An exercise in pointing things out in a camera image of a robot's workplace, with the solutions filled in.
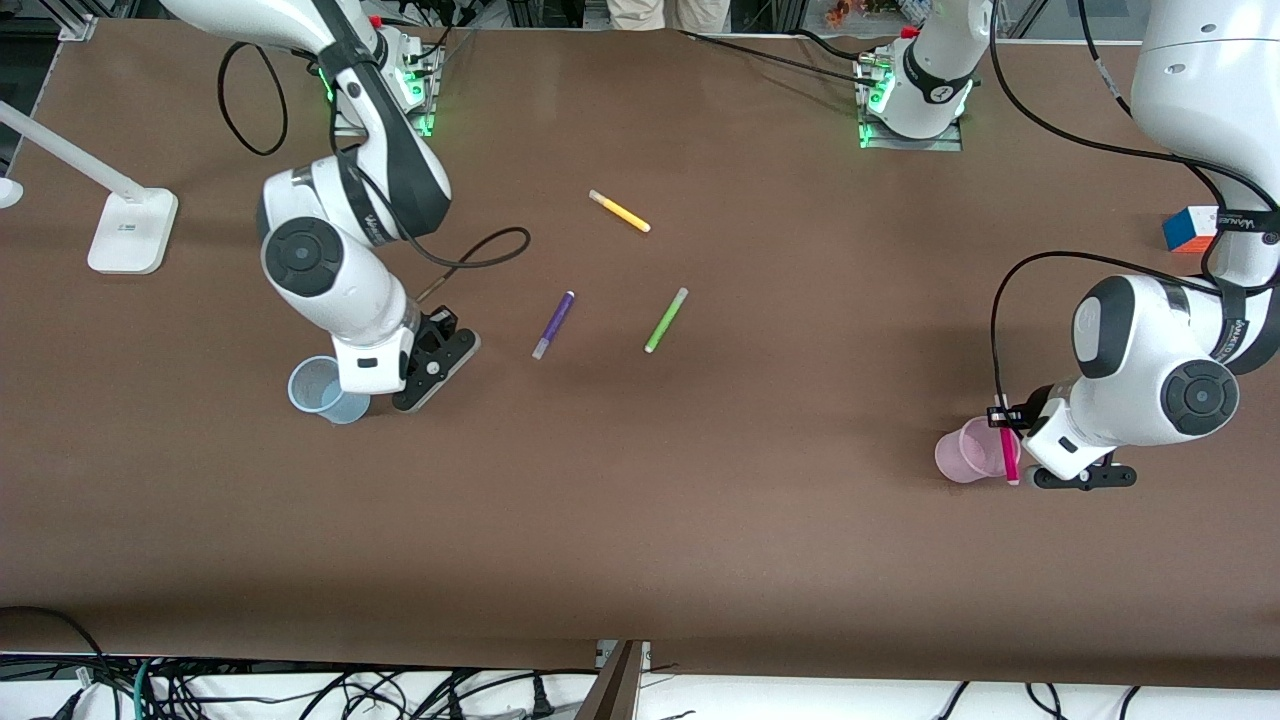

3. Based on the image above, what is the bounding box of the pink marker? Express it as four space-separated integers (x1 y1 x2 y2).
998 395 1022 487

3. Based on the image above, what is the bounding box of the translucent pink plastic cup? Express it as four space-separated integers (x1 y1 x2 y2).
935 416 1011 485

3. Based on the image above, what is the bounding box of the colourful puzzle cube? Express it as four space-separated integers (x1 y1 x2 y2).
1163 205 1223 253

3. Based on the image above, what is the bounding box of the green marker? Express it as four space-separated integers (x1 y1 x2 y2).
643 287 690 354

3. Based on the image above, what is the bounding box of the yellow marker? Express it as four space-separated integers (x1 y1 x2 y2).
588 189 652 234

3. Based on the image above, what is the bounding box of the purple marker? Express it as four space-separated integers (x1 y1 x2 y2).
531 290 577 361

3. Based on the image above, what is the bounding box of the dark table leg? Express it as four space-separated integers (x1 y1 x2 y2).
575 640 641 720

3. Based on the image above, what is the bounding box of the person in beige trousers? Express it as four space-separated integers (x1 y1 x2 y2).
608 0 733 31

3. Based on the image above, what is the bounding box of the translucent blue plastic cup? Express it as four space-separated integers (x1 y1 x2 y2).
288 355 372 425

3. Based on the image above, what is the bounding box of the white desk lamp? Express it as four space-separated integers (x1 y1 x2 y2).
0 98 179 275

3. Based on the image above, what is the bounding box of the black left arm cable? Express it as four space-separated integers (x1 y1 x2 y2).
988 0 1280 403

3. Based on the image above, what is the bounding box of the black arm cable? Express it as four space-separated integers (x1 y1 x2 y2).
218 42 532 301
988 0 1280 403

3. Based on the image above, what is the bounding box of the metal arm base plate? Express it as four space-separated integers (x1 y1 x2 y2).
857 55 964 153
330 45 438 138

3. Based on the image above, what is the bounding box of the black floor cable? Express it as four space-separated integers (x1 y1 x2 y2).
0 605 101 691
935 683 1141 720

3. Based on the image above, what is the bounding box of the thin black table cable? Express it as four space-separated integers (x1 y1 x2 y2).
680 28 879 87

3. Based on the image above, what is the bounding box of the aluminium frame structure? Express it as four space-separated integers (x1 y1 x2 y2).
505 0 611 29

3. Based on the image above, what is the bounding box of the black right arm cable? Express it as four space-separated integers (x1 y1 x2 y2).
218 42 532 301

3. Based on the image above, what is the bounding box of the aluminium frame profile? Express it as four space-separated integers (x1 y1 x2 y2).
55 0 101 41

